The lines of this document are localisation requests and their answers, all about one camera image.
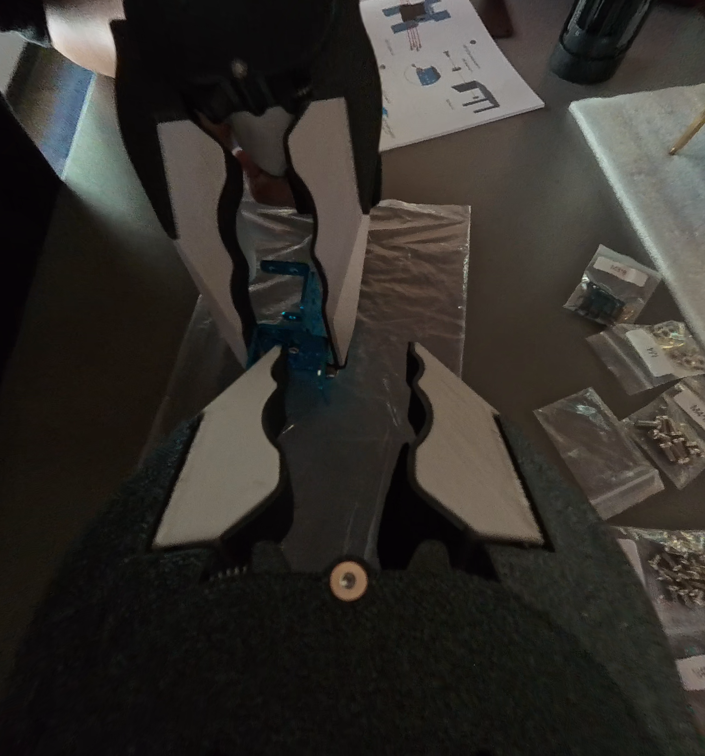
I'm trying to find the blue metal bracket assembly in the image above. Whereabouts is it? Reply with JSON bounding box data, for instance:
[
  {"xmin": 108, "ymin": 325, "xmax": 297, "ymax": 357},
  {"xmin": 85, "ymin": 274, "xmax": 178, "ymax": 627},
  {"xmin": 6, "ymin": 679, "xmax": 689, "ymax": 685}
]
[{"xmin": 243, "ymin": 260, "xmax": 338, "ymax": 408}]

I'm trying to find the person's left forearm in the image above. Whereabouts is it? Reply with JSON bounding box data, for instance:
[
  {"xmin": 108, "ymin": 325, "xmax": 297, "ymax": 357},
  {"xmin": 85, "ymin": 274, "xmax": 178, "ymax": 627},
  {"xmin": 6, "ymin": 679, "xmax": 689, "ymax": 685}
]
[{"xmin": 45, "ymin": 12, "xmax": 123, "ymax": 76}]

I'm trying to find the person's left hand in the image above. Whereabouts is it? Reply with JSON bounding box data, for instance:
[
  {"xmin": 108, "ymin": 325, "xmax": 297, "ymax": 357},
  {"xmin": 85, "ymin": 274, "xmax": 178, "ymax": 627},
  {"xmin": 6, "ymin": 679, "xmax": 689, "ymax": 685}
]
[{"xmin": 242, "ymin": 158, "xmax": 298, "ymax": 206}]

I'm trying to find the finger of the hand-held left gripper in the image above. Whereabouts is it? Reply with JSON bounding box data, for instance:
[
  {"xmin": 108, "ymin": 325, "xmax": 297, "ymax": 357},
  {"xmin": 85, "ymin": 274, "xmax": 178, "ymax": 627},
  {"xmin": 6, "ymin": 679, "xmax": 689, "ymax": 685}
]
[
  {"xmin": 157, "ymin": 120, "xmax": 254, "ymax": 368},
  {"xmin": 286, "ymin": 97, "xmax": 371, "ymax": 365}
]

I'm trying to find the group of small hardware bags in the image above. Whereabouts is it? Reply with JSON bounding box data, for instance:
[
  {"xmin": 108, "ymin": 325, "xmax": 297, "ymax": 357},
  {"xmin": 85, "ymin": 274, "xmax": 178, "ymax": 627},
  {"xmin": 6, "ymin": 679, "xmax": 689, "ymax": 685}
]
[{"xmin": 532, "ymin": 245, "xmax": 705, "ymax": 756}]

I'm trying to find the black slotted cylinder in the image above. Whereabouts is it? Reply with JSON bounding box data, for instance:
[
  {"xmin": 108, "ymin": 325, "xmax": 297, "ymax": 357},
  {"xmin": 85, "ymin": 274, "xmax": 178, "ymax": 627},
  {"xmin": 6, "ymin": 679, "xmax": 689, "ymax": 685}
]
[{"xmin": 550, "ymin": 0, "xmax": 654, "ymax": 82}]

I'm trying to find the white foam sheet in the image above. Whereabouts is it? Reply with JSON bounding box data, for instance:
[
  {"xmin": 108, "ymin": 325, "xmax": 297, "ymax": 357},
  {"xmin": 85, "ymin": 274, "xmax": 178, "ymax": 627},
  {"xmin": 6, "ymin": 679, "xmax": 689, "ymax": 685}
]
[{"xmin": 570, "ymin": 83, "xmax": 705, "ymax": 367}]

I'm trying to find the open instruction manual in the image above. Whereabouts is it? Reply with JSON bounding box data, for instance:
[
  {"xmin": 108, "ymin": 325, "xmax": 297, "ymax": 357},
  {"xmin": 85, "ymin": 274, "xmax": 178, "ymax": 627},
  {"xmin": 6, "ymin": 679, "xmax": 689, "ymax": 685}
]
[{"xmin": 358, "ymin": 0, "xmax": 546, "ymax": 151}]

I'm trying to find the clear plastic bag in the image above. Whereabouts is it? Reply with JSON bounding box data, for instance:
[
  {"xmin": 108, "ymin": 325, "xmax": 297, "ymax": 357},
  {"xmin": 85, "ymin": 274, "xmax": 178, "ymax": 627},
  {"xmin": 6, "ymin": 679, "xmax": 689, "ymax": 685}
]
[{"xmin": 140, "ymin": 201, "xmax": 471, "ymax": 467}]

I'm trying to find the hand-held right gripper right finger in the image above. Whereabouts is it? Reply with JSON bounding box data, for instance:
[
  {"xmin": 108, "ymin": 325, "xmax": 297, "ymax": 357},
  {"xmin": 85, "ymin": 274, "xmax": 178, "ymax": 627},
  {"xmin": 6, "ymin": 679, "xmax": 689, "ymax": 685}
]
[{"xmin": 405, "ymin": 343, "xmax": 545, "ymax": 543}]

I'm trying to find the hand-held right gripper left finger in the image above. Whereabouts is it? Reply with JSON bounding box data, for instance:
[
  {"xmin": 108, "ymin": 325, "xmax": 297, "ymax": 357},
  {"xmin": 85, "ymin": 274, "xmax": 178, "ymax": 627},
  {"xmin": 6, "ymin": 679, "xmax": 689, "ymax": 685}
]
[{"xmin": 152, "ymin": 348, "xmax": 294, "ymax": 550}]

